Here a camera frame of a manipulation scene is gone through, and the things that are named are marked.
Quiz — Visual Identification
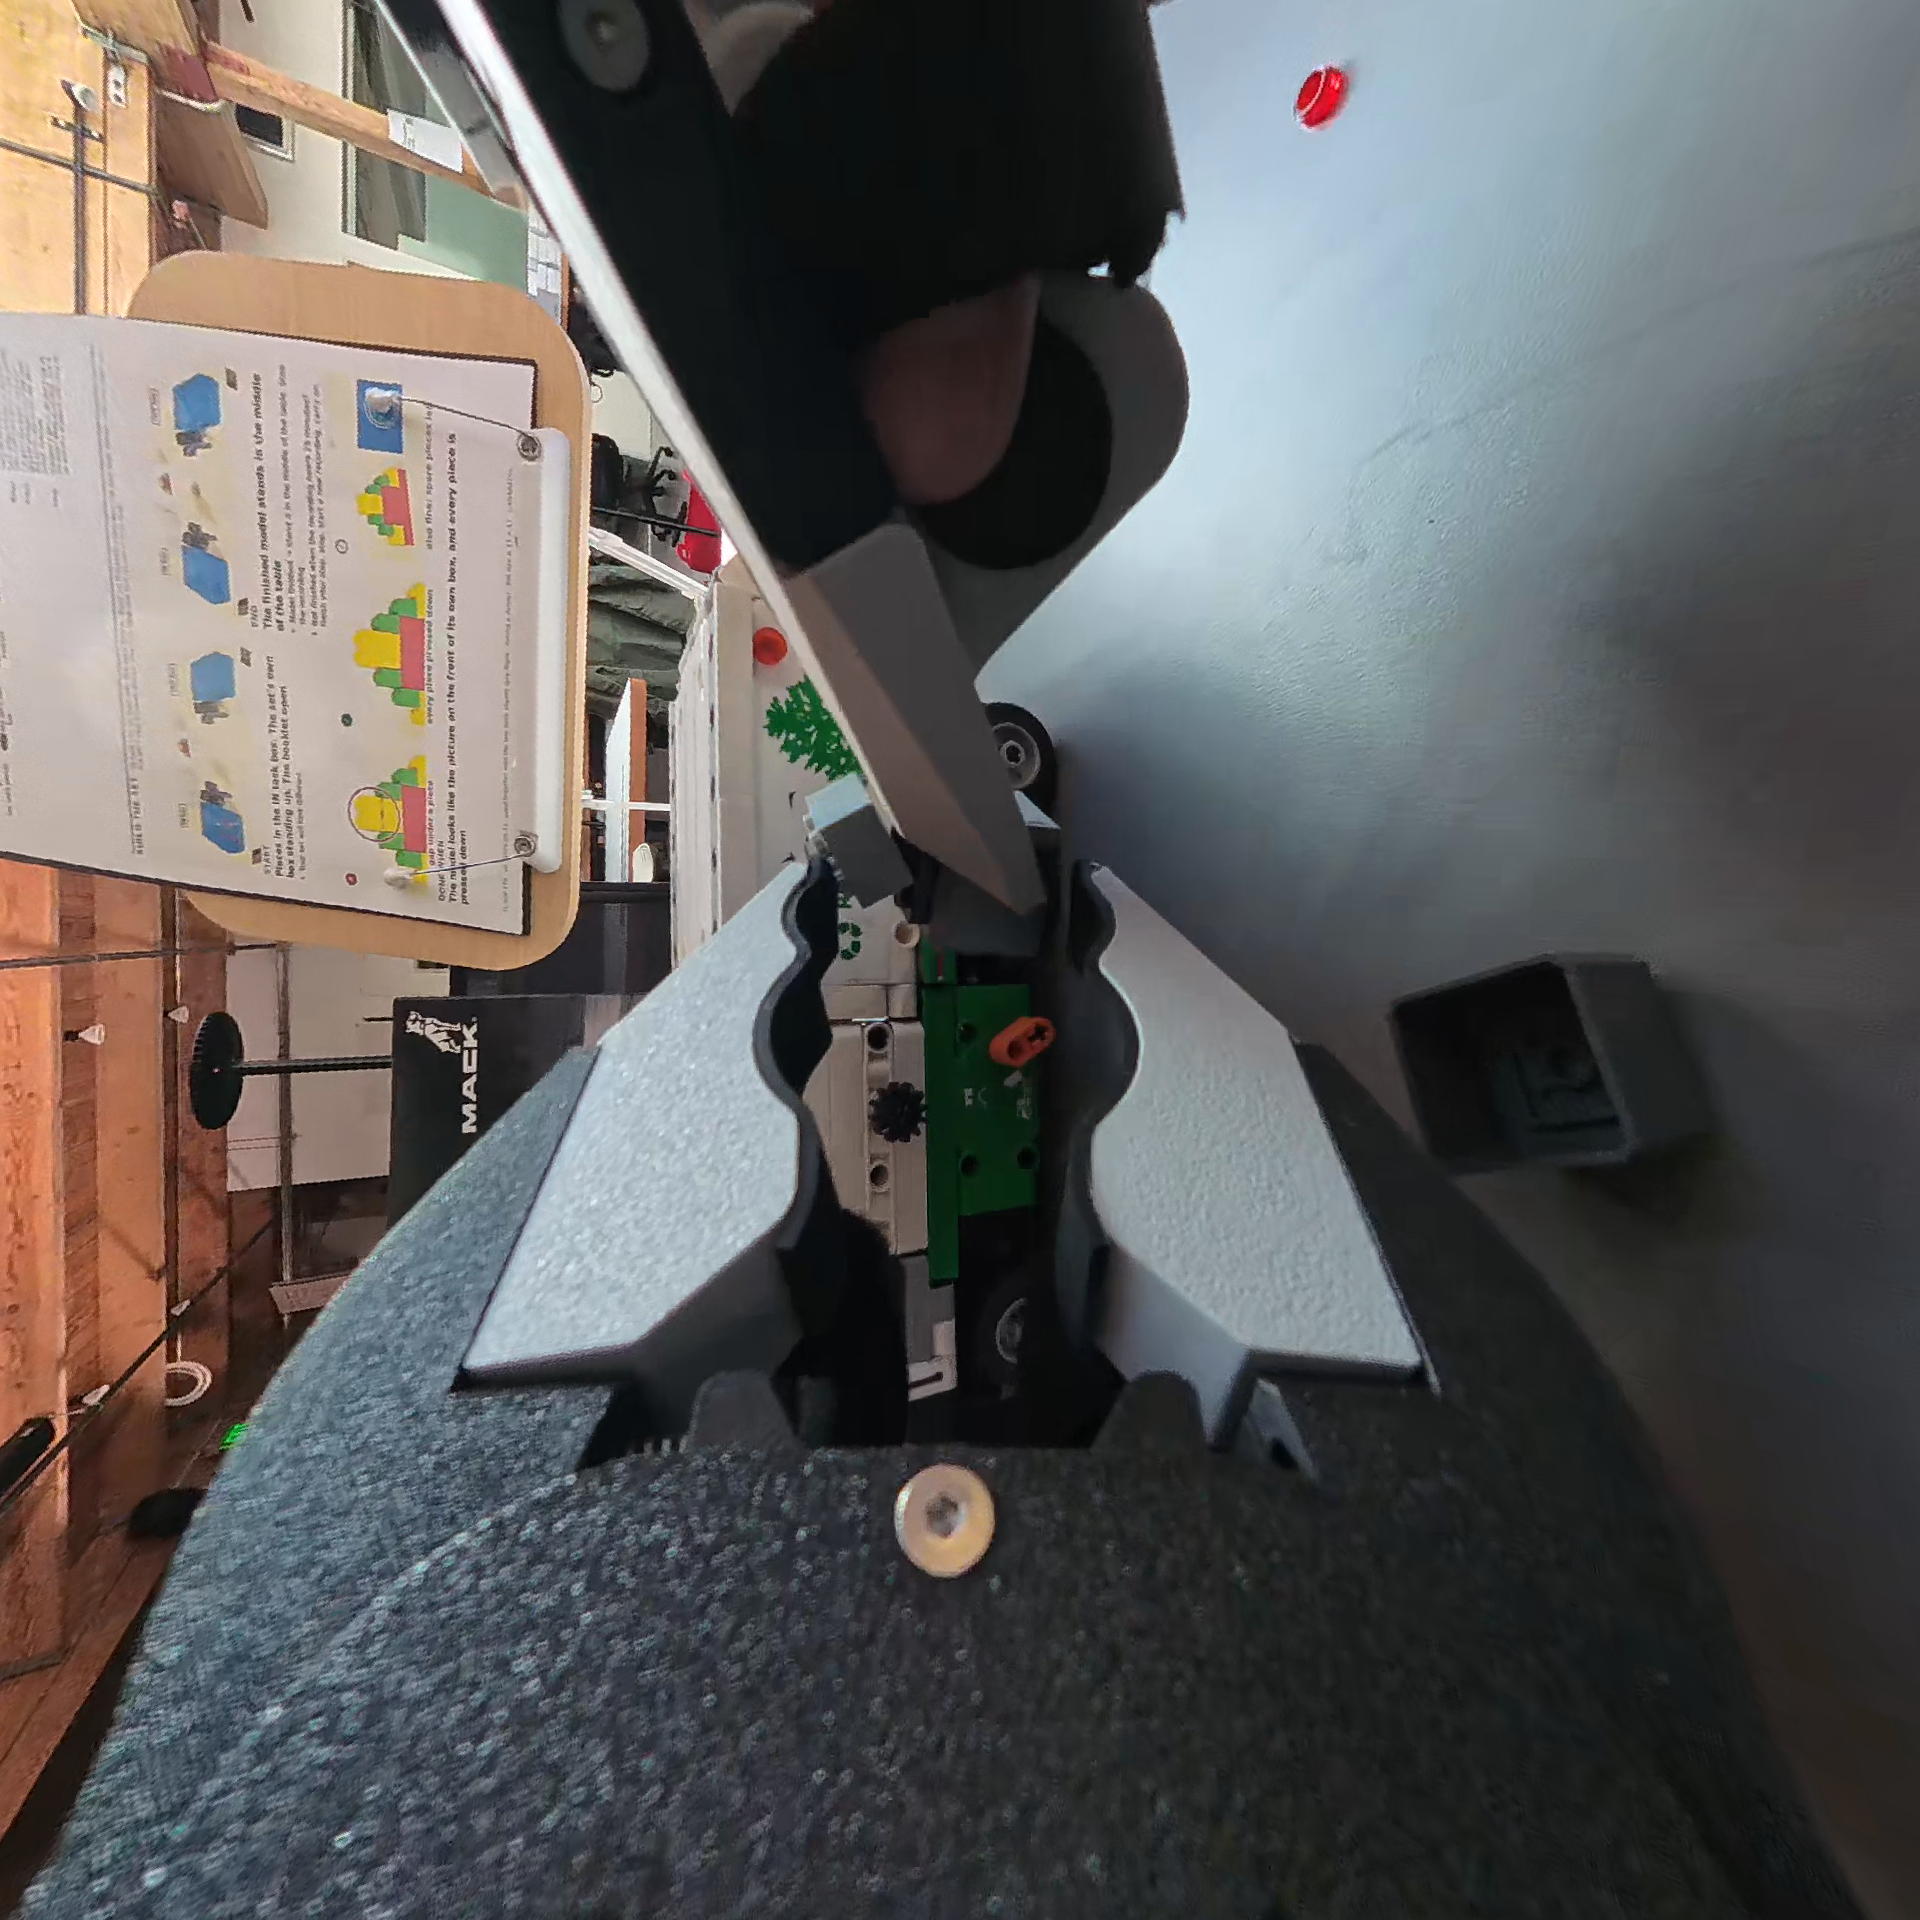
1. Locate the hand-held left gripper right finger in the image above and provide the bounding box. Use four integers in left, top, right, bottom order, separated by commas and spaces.
1048, 856, 1426, 1478

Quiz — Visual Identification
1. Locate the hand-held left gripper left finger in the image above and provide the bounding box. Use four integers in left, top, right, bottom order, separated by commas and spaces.
456, 861, 841, 1441

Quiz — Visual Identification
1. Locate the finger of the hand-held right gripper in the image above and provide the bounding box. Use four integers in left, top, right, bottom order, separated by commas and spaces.
772, 520, 1047, 921

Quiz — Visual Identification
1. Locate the light grey lego brick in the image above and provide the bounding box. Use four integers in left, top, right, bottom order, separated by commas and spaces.
801, 784, 912, 912

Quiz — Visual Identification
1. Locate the black lego brick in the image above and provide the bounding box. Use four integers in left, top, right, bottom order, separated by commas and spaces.
1500, 1034, 1630, 1129

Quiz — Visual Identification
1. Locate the grey lego bin recycle sticker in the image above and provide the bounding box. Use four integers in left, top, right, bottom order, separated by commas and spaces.
1386, 951, 1712, 1174

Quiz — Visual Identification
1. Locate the white green lego garbage truck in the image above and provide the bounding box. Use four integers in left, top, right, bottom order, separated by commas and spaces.
668, 575, 1069, 1403

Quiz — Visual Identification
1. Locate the black round base stand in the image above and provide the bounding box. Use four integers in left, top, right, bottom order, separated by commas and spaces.
182, 1008, 400, 1134

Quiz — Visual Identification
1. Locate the printed instruction sheet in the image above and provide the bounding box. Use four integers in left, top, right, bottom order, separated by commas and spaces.
0, 311, 541, 939

